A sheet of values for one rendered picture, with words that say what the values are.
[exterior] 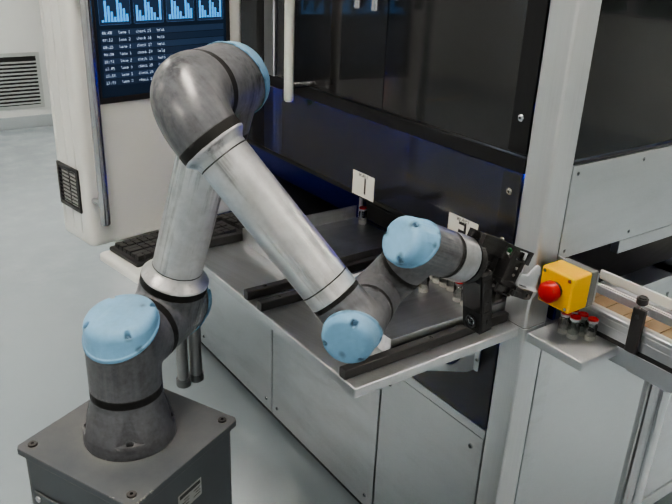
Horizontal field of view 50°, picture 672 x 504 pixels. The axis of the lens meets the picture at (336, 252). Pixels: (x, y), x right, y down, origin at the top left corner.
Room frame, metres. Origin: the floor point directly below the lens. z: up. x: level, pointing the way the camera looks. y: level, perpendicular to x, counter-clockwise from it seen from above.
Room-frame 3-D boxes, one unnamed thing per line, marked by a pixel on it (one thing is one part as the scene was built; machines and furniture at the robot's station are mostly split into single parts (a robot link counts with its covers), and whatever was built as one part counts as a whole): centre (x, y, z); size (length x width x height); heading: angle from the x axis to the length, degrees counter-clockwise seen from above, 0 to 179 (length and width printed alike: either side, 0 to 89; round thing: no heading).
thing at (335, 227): (1.62, 0.01, 0.90); 0.34 x 0.26 x 0.04; 126
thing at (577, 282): (1.21, -0.43, 1.00); 0.08 x 0.07 x 0.07; 126
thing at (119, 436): (1.00, 0.33, 0.84); 0.15 x 0.15 x 0.10
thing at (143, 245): (1.80, 0.39, 0.82); 0.40 x 0.14 x 0.02; 135
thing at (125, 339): (1.00, 0.33, 0.96); 0.13 x 0.12 x 0.14; 163
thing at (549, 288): (1.19, -0.39, 0.99); 0.04 x 0.04 x 0.04; 36
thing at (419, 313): (1.33, -0.17, 0.90); 0.34 x 0.26 x 0.04; 126
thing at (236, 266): (1.44, -0.03, 0.87); 0.70 x 0.48 x 0.02; 36
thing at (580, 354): (1.22, -0.47, 0.87); 0.14 x 0.13 x 0.02; 126
